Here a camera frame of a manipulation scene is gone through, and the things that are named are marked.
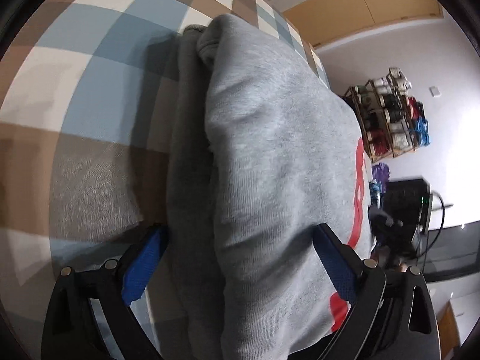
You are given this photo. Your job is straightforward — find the grey VLONE hoodie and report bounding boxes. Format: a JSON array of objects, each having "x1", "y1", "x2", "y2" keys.
[{"x1": 167, "y1": 15, "x2": 370, "y2": 359}]

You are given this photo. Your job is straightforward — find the person right hand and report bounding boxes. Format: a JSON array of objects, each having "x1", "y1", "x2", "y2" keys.
[{"x1": 371, "y1": 245, "x2": 408, "y2": 272}]

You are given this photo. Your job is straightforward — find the blue white plaid cloth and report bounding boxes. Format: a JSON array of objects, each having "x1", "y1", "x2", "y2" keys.
[{"x1": 368, "y1": 180, "x2": 383, "y2": 207}]

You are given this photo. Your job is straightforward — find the black framed glass door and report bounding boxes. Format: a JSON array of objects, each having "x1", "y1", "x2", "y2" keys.
[{"x1": 418, "y1": 221, "x2": 480, "y2": 283}]

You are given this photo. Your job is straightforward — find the purple bag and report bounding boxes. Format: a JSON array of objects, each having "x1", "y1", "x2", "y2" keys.
[{"x1": 372, "y1": 162, "x2": 391, "y2": 190}]

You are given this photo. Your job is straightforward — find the wooden shoe rack with shoes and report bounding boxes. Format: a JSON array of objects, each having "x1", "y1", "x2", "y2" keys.
[{"x1": 343, "y1": 67, "x2": 431, "y2": 163}]

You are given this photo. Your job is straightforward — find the tan wooden door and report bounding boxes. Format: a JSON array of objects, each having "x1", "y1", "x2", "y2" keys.
[{"x1": 283, "y1": 0, "x2": 443, "y2": 48}]

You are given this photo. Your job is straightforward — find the checkered bed blanket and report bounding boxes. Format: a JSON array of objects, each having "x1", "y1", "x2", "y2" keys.
[{"x1": 1, "y1": 0, "x2": 326, "y2": 359}]

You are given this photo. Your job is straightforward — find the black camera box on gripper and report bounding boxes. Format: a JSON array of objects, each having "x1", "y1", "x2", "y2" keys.
[{"x1": 383, "y1": 177, "x2": 433, "y2": 233}]

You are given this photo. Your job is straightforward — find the black cable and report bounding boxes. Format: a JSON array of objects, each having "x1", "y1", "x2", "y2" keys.
[{"x1": 415, "y1": 190, "x2": 448, "y2": 267}]

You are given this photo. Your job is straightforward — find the wall light switch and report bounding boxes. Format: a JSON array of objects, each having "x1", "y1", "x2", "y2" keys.
[{"x1": 429, "y1": 86, "x2": 441, "y2": 98}]

